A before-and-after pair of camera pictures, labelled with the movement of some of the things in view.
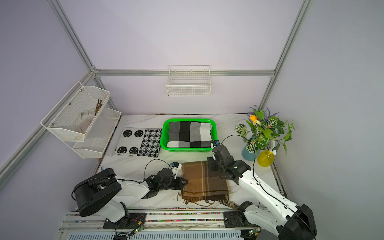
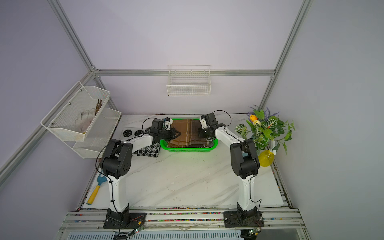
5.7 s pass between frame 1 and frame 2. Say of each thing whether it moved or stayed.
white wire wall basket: stayed
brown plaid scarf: moved
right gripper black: moved
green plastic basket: stayed
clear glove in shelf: stayed
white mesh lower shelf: stayed
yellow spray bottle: stayed
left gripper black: moved
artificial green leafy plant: stayed
